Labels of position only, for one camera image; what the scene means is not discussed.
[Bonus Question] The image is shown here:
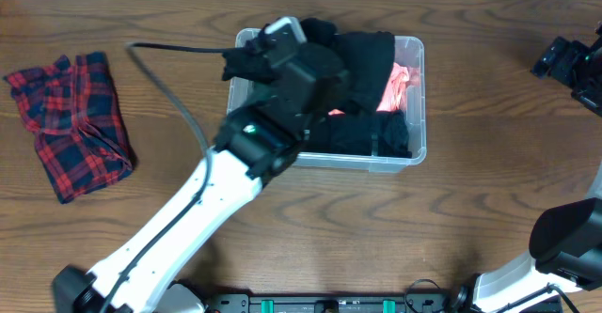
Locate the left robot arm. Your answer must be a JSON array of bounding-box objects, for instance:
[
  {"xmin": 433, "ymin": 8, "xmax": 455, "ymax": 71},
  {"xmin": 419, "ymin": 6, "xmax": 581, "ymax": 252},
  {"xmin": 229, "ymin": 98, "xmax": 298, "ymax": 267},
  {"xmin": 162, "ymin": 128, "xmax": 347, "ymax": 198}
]
[{"xmin": 51, "ymin": 43, "xmax": 349, "ymax": 312}]

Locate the large black garment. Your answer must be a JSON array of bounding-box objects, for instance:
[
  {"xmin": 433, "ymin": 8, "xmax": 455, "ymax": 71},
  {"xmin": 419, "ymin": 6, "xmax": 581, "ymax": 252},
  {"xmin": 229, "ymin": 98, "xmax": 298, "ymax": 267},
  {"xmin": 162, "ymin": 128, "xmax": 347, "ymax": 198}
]
[{"xmin": 222, "ymin": 17, "xmax": 395, "ymax": 114}]

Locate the clear plastic storage bin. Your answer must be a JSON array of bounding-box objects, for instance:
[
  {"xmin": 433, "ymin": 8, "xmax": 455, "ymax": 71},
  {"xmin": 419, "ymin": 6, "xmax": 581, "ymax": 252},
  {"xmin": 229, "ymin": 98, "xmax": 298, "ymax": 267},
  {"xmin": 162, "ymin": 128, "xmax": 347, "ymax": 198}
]
[{"xmin": 225, "ymin": 27, "xmax": 428, "ymax": 174}]

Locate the pink garment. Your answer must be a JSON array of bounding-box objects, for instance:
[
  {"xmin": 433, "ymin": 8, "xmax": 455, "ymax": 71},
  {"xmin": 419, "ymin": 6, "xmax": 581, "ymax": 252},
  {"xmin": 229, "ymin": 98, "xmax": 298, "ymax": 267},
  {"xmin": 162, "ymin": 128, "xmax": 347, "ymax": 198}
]
[{"xmin": 328, "ymin": 61, "xmax": 421, "ymax": 116}]

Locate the red navy plaid garment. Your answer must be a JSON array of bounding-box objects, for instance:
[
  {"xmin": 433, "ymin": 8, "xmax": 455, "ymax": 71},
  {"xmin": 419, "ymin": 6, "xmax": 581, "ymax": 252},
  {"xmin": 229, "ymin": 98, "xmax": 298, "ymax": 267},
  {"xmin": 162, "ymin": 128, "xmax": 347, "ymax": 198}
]
[{"xmin": 4, "ymin": 52, "xmax": 134, "ymax": 204}]

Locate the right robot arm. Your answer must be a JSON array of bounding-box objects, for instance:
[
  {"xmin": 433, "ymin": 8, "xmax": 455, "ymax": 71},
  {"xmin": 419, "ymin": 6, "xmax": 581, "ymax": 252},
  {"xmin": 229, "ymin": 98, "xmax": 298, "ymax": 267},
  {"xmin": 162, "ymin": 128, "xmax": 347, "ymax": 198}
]
[{"xmin": 446, "ymin": 37, "xmax": 601, "ymax": 313}]

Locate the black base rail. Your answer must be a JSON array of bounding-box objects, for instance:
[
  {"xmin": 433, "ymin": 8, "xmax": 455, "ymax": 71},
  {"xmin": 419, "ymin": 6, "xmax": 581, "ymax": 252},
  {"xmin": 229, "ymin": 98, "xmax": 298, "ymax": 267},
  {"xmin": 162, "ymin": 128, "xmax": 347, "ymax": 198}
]
[{"xmin": 203, "ymin": 292, "xmax": 450, "ymax": 313}]

